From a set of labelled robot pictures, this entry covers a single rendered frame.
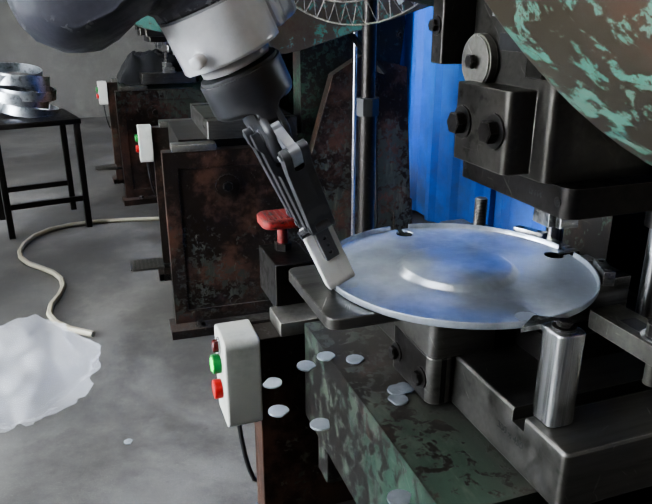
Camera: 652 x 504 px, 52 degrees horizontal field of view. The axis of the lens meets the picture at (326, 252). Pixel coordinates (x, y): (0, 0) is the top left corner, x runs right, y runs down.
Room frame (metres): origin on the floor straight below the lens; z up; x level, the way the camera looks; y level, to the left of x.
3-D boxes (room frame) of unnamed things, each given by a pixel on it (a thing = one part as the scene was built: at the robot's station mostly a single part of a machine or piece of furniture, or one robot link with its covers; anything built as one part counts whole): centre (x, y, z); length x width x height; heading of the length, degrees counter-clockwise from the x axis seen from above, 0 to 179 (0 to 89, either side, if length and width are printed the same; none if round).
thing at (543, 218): (0.71, -0.25, 0.84); 0.05 x 0.03 x 0.04; 20
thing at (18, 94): (3.32, 1.46, 0.40); 0.45 x 0.40 x 0.79; 32
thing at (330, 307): (0.66, -0.10, 0.72); 0.25 x 0.14 x 0.14; 110
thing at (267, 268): (0.93, 0.06, 0.62); 0.10 x 0.06 x 0.20; 20
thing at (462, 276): (0.68, -0.14, 0.78); 0.29 x 0.29 x 0.01
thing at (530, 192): (0.72, -0.27, 0.86); 0.20 x 0.16 x 0.05; 20
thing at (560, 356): (0.51, -0.20, 0.75); 0.03 x 0.03 x 0.10; 20
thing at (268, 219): (0.95, 0.07, 0.72); 0.07 x 0.06 x 0.08; 110
